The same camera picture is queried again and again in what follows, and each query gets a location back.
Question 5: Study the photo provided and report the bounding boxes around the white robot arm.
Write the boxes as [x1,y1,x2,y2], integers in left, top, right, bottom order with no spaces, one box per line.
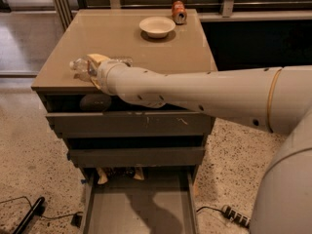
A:
[87,56,312,234]

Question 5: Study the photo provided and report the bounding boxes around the grey drawer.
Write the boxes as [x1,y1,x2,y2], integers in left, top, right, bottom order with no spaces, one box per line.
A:
[80,169,199,234]
[47,110,214,138]
[68,147,205,168]

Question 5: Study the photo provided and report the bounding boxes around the snack bags in drawer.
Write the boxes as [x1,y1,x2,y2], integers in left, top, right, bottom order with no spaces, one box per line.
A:
[97,167,144,185]

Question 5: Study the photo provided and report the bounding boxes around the grey drawer cabinet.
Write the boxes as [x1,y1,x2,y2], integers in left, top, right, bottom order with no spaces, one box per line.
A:
[30,8,224,234]

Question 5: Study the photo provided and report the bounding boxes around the black adapter on floor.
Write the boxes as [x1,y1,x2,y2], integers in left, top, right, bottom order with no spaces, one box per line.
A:
[70,212,83,228]

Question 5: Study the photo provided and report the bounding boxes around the clear plastic water bottle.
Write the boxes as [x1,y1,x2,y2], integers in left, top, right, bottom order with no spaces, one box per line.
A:
[69,56,98,82]

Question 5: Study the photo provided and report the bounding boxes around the grey middle drawer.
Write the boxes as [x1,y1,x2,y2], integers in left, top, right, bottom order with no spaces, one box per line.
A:
[68,147,205,168]

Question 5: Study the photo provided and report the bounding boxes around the dark round object in drawer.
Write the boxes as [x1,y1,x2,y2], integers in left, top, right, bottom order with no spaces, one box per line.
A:
[80,94,111,112]

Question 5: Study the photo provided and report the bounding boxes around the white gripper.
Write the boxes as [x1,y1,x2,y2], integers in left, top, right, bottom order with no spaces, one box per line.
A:
[87,54,128,96]

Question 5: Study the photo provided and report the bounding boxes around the white paper bowl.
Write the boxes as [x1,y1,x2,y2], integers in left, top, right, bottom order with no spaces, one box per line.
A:
[139,17,176,39]

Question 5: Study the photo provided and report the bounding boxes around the black bar on floor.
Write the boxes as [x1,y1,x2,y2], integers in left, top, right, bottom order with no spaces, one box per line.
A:
[13,197,45,234]

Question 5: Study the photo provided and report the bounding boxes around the grey bottom drawer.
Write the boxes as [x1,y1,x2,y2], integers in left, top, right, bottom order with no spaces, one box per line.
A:
[80,169,199,234]

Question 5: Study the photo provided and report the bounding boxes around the black power strip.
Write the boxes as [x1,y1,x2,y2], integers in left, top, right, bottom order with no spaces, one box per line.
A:
[221,205,251,229]

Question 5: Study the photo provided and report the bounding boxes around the black thin cable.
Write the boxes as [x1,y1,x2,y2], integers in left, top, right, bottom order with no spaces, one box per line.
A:
[0,195,82,220]

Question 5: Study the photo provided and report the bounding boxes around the orange soda can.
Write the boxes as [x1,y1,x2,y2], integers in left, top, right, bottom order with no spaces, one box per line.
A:
[172,1,187,24]

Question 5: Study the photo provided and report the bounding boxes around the grey top drawer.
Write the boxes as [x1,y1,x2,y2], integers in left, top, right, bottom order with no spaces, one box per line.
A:
[47,110,214,138]

